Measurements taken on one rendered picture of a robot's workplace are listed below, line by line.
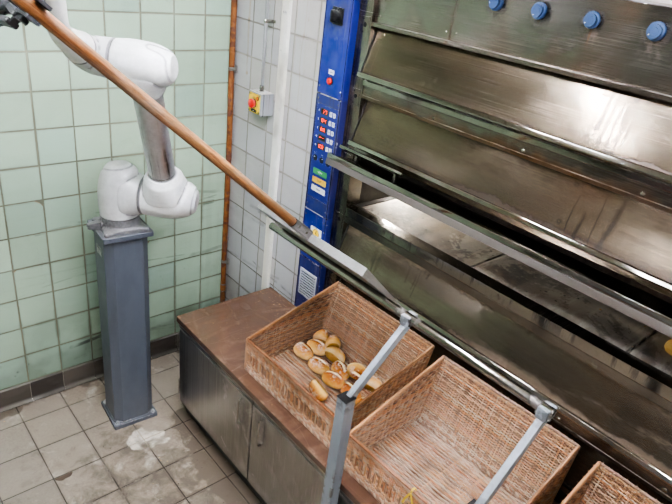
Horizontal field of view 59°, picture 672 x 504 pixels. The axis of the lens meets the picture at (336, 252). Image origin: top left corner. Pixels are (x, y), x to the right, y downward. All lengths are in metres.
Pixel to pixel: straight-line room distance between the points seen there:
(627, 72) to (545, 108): 0.24
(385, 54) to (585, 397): 1.33
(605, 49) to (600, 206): 0.42
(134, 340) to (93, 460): 0.55
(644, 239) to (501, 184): 0.46
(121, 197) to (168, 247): 0.78
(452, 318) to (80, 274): 1.76
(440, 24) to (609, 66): 0.59
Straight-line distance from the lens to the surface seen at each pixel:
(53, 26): 1.38
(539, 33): 1.90
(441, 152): 2.11
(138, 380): 2.97
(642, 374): 1.91
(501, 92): 1.95
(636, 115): 1.77
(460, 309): 2.20
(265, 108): 2.77
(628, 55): 1.78
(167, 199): 2.40
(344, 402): 1.81
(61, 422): 3.19
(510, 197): 1.95
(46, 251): 2.96
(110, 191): 2.49
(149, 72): 2.04
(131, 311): 2.74
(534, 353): 2.08
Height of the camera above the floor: 2.14
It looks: 27 degrees down
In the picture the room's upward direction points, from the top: 8 degrees clockwise
